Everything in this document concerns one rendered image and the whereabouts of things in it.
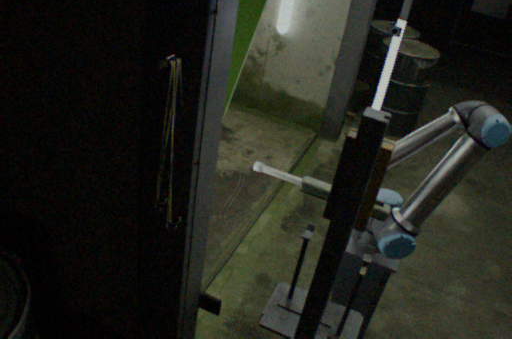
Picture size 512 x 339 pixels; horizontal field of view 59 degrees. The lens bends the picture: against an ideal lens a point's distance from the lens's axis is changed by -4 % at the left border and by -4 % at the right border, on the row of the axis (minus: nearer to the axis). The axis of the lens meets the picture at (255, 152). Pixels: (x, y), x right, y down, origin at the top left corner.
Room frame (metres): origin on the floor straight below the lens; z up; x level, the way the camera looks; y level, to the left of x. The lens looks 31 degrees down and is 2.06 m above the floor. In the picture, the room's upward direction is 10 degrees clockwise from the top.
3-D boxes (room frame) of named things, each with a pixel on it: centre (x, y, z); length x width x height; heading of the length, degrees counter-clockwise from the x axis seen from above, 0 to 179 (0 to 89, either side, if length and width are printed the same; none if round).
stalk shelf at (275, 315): (1.10, -0.29, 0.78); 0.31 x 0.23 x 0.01; 72
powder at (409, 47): (4.49, -1.31, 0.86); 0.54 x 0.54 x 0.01
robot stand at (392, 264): (1.77, -0.62, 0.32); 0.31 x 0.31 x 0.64; 72
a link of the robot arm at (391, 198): (1.76, -0.63, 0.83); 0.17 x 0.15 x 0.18; 8
